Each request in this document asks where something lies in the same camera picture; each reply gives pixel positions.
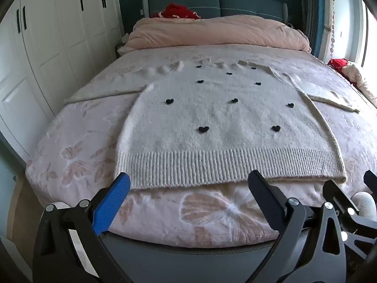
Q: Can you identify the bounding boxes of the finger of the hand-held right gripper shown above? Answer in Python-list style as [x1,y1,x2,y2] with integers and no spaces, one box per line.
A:
[322,180,377,260]
[364,169,377,190]

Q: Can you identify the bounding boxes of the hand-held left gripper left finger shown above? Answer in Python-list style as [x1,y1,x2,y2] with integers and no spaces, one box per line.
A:
[32,171,131,283]

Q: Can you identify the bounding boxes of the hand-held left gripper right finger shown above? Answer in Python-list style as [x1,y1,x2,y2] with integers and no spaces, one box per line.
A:
[248,170,347,283]

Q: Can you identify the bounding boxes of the white sweater with black hearts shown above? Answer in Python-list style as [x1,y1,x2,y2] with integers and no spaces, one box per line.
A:
[64,60,360,190]

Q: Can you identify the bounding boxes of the butterfly print bed blanket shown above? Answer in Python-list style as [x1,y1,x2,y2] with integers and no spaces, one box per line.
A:
[25,46,377,248]

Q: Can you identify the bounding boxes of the cream cloth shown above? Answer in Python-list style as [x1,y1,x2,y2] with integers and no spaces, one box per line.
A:
[343,61,377,108]

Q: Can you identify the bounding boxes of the plain red cloth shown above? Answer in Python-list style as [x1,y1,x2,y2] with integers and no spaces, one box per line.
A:
[328,58,351,77]

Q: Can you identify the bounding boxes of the window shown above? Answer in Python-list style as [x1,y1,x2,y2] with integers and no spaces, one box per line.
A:
[359,0,377,107]

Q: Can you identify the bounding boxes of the white wardrobe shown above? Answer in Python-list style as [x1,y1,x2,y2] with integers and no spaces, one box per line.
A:
[0,0,126,167]

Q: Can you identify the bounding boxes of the pink duvet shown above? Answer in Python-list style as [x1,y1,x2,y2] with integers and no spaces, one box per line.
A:
[119,15,311,56]

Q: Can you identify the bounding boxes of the grey curtain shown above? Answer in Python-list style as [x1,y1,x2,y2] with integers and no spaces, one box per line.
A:
[296,0,326,58]

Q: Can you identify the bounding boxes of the red cloth with white trim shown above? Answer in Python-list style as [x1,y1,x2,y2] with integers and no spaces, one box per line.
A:
[157,3,201,21]

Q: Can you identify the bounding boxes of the teal bed headboard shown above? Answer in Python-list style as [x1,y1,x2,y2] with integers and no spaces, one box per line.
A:
[141,0,288,25]

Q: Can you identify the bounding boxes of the red bead string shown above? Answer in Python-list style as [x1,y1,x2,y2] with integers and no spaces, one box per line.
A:
[329,0,337,61]

